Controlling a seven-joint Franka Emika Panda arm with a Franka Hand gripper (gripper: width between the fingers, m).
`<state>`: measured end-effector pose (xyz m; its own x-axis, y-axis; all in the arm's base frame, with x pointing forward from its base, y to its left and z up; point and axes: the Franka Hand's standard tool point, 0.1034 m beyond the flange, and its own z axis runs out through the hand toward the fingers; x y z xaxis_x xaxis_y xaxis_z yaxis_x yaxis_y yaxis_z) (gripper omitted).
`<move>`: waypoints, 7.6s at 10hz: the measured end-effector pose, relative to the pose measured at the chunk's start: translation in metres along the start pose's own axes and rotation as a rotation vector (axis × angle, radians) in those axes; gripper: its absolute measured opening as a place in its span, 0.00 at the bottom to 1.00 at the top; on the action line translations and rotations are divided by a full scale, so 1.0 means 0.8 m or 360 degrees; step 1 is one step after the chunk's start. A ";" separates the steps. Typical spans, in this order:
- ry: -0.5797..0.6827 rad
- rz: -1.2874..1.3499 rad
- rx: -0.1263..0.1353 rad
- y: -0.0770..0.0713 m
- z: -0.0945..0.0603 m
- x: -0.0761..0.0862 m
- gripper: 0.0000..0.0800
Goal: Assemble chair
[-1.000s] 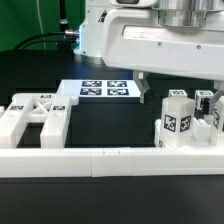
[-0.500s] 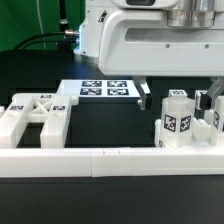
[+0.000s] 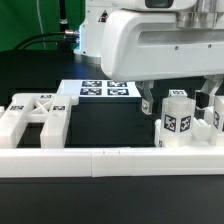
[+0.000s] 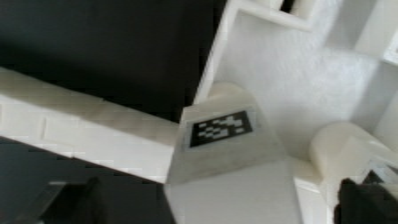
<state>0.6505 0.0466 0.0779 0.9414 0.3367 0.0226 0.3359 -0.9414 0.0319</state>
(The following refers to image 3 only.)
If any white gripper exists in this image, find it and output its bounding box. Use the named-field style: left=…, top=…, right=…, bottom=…
left=101, top=10, right=224, bottom=115

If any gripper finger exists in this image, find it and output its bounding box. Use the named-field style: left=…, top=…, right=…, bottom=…
left=195, top=75, right=224, bottom=109

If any white chair seat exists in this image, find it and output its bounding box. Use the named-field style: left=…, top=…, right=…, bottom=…
left=154, top=107, right=215, bottom=147

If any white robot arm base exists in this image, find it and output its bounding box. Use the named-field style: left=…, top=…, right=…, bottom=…
left=74, top=0, right=115, bottom=64

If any white tagged cube left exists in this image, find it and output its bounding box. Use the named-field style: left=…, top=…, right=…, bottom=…
left=168, top=89, right=187, bottom=97

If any white U-shaped obstacle fence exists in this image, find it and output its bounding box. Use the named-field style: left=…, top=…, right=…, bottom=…
left=0, top=106, right=224, bottom=179

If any white marker base plate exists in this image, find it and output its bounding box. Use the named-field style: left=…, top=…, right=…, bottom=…
left=57, top=79, right=140, bottom=98

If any black cable bundle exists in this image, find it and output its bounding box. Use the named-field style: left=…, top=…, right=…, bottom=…
left=13, top=0, right=81, bottom=52

